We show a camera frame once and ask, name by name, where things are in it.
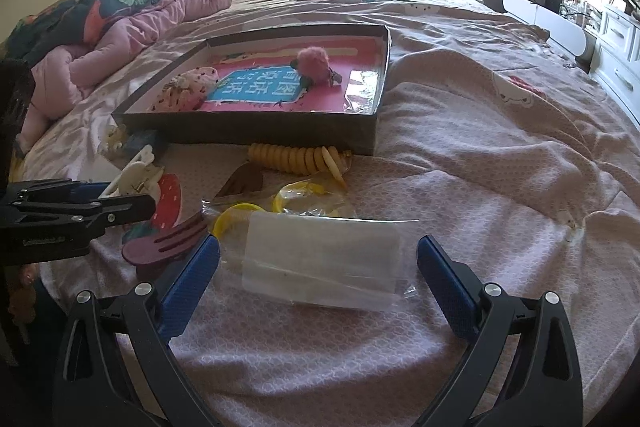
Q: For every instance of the clear bag with yellow rings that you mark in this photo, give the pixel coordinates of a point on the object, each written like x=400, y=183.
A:
x=300, y=202

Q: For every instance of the dark red fork clip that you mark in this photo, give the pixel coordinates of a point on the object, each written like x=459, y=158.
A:
x=160, y=247

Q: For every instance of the pink printed bed sheet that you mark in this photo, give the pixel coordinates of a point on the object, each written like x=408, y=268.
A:
x=475, y=157

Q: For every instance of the frilly white pink hair accessory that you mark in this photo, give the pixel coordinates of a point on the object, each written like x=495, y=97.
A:
x=187, y=89

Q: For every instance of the brown comb hair clip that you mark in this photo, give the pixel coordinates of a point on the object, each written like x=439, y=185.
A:
x=242, y=182

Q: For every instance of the cream hair clip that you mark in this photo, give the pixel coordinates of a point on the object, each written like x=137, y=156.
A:
x=114, y=139

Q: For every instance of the beige ribbed hair clip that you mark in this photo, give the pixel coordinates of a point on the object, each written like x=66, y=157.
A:
x=290, y=159

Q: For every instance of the white claw hair clip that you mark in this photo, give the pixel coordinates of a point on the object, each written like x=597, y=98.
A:
x=135, y=172

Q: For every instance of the clear packet with white card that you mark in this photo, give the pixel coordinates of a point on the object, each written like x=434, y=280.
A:
x=320, y=257

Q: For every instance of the pink fuzzy hair clip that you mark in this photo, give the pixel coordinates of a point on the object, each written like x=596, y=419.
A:
x=312, y=64

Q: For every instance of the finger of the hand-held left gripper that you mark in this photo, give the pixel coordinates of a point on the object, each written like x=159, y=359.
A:
x=75, y=191
x=120, y=209

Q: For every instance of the dark floral blanket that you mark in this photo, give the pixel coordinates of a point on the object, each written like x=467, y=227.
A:
x=60, y=22

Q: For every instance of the grey box with pink inside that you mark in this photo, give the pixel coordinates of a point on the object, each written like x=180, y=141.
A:
x=250, y=134

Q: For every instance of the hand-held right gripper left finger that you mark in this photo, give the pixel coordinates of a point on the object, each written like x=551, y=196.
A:
x=192, y=287

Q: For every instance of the white drawer cabinet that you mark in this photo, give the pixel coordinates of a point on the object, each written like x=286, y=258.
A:
x=617, y=52

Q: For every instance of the pink comforter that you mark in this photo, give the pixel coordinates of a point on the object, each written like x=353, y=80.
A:
x=125, y=42

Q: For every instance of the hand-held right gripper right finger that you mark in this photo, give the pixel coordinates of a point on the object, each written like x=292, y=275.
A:
x=447, y=287

